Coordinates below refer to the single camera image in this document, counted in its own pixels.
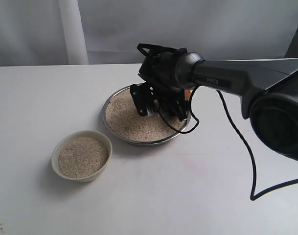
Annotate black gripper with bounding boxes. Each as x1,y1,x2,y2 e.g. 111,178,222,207
129,52,188,121

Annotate brown wooden cup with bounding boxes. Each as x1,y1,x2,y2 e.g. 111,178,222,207
184,90,191,101

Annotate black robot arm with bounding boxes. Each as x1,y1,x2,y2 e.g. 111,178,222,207
130,52,298,161

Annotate steel plate of rice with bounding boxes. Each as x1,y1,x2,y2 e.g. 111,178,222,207
102,86,191,145

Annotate white bowl of rice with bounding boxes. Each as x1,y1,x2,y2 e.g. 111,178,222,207
51,131,113,183

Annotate white backdrop curtain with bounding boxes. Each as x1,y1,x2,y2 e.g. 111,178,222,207
0,0,298,66

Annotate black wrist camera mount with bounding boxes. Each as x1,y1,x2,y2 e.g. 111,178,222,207
137,44,187,60

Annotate black cable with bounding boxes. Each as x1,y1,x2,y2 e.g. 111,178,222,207
153,84,298,201

